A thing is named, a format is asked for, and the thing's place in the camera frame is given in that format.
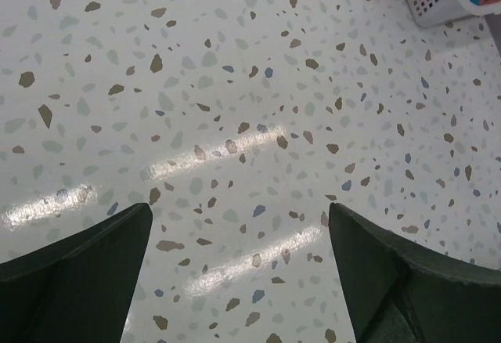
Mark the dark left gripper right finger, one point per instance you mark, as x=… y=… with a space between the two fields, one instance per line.
x=399 y=291

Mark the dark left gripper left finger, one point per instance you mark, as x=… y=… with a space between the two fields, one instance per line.
x=78 y=289

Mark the pink garment in basket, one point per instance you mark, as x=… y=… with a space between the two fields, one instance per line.
x=489 y=2

